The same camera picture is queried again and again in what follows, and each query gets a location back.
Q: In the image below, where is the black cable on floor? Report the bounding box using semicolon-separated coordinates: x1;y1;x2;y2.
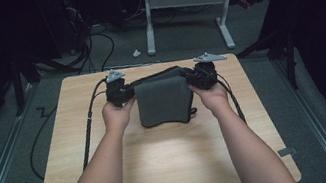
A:
20;103;72;183

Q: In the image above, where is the person's right hand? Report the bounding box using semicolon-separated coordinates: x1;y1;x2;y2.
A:
188;78;233;119

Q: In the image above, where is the dark grey cloth cover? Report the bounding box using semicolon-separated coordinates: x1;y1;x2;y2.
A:
126;62;201;133

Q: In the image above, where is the bundle of black cables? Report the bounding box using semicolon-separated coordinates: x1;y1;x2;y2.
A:
25;0;120;84

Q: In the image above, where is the crumpled white paper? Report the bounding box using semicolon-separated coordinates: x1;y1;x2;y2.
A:
131;48;143;59

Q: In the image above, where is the hand-held gripper cable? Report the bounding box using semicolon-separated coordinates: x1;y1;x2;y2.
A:
67;77;123;172
214;68;248;128

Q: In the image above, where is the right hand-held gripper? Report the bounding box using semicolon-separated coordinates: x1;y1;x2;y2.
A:
182;48;233;94

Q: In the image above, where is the black metal stand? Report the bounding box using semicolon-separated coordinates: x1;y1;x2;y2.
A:
4;49;49;117
232;22;304;98

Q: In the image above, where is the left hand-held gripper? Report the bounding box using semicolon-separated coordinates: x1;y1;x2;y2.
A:
100;65;138;111

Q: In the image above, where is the left hand-held gripper cable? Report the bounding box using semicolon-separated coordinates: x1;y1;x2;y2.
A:
67;77;123;172

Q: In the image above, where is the right hand-held gripper cable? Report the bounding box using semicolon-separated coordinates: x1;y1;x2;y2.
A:
214;68;248;128

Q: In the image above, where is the grey tape strip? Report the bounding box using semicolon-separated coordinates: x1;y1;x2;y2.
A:
277;145;298;158

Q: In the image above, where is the person's left hand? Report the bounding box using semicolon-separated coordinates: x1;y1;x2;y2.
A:
99;95;141;136

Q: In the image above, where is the black computer tower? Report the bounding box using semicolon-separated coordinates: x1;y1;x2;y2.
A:
36;0;96;60

